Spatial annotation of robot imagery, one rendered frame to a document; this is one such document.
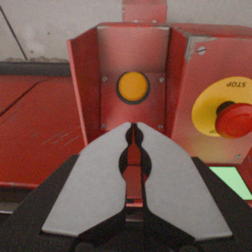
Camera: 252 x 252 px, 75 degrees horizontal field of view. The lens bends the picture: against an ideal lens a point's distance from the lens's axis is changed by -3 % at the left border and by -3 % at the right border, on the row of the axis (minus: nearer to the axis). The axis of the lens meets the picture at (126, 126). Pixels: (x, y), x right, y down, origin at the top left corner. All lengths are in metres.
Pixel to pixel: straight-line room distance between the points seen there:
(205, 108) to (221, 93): 0.02
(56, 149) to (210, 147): 0.30
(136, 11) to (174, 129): 0.67
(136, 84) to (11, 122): 0.39
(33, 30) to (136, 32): 0.87
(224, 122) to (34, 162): 0.34
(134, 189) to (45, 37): 0.94
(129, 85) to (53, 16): 0.82
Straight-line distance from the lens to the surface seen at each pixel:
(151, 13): 0.82
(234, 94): 0.20
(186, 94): 0.18
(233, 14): 1.05
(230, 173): 0.25
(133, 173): 0.22
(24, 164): 0.39
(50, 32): 1.03
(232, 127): 0.18
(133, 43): 0.23
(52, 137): 0.44
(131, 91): 0.23
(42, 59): 1.08
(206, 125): 0.21
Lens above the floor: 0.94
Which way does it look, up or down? 54 degrees down
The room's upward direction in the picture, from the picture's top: 177 degrees counter-clockwise
